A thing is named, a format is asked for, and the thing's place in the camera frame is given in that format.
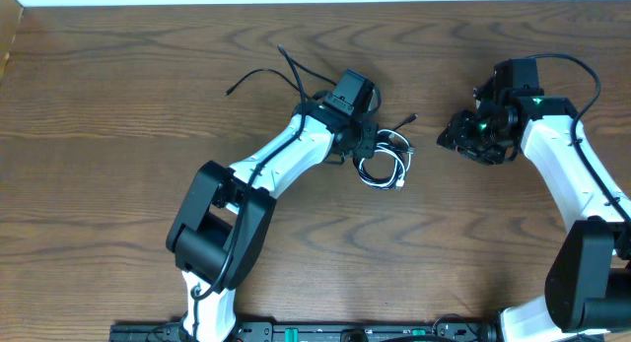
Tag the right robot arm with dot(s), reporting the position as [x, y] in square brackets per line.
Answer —
[584, 297]

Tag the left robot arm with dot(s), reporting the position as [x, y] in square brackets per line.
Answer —
[220, 227]

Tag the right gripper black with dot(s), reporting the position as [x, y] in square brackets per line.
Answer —
[457, 134]

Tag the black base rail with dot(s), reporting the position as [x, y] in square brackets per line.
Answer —
[450, 329]

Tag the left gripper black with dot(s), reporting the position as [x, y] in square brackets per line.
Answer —
[363, 141]

